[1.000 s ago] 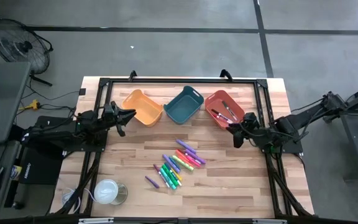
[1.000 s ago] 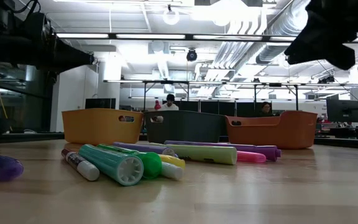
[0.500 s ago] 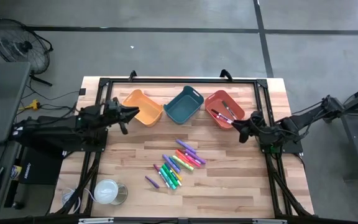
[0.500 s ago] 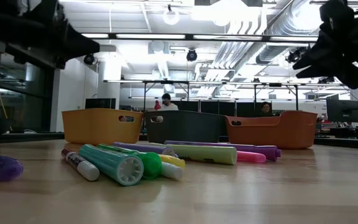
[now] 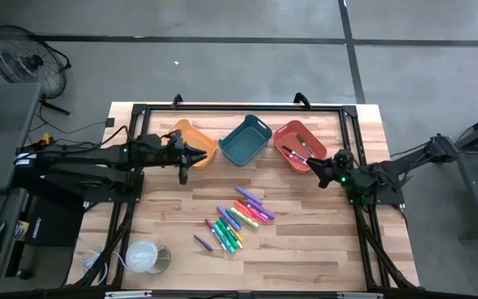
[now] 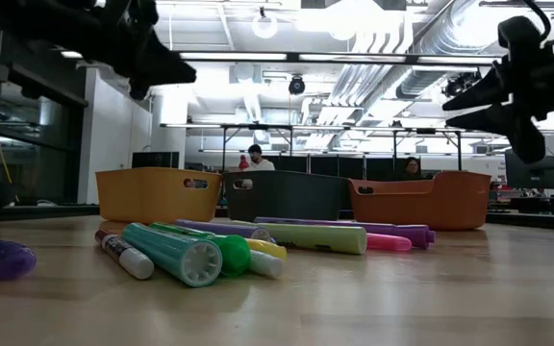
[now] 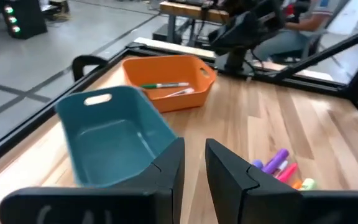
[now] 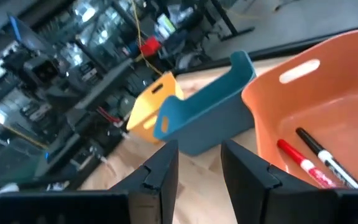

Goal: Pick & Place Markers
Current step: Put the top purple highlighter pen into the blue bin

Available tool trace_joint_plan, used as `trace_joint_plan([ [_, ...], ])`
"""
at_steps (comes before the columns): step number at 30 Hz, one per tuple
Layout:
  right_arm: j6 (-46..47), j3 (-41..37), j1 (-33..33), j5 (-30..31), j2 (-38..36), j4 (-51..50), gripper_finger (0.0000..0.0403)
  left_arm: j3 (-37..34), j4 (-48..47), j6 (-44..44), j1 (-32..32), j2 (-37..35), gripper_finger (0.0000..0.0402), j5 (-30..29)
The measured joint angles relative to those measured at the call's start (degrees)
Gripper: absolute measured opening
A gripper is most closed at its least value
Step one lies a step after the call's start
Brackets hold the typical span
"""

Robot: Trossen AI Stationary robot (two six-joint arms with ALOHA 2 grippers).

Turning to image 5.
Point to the red dry erase marker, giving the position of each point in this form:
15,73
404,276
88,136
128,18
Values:
299,158

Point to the green highlighter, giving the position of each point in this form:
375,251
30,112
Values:
224,230

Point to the orange highlighter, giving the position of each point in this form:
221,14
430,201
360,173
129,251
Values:
242,206

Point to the yellow plastic bin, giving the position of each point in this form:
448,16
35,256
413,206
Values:
197,137

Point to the green dry erase marker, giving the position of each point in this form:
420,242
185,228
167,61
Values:
305,145

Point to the black frame hook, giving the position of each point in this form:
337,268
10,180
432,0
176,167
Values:
303,97
177,99

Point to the grey desk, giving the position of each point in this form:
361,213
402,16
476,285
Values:
2,133

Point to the black dry erase marker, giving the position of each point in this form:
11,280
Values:
291,150

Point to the black aluminium table frame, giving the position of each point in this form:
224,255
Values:
243,108

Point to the yellow black clamp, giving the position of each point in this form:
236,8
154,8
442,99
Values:
46,139

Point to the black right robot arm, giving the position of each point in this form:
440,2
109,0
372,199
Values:
388,172

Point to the white round lid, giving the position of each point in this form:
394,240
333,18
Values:
140,255

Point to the black box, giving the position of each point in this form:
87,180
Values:
52,224

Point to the purple highlighter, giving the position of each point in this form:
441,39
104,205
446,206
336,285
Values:
248,195
264,211

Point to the pink highlighter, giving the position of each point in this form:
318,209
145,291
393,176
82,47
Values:
260,217

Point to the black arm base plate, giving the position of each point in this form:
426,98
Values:
135,195
392,199

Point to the pale yellow-green highlighter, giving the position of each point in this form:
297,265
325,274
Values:
245,219

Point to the yellow highlighter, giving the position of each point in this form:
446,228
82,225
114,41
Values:
237,236

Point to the orange plastic bin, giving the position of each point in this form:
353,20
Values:
287,136

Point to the teal highlighter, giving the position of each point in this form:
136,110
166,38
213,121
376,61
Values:
224,243

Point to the lavender Sharpie highlighter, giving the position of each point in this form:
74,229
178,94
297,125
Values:
225,216

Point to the yellow blue packet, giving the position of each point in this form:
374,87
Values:
21,230

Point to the black floor fan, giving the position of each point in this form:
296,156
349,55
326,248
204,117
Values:
27,62

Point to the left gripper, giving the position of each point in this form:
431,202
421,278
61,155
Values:
177,151

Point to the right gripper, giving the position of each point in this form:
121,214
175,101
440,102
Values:
340,164

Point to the silver frame bracket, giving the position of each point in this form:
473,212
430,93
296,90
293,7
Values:
127,294
359,295

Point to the maroon dry erase marker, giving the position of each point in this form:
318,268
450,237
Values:
212,228

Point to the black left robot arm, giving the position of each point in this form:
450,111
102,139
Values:
89,160

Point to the small black square pad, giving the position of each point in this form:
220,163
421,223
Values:
110,122

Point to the dark teal plastic bin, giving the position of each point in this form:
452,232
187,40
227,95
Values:
245,141

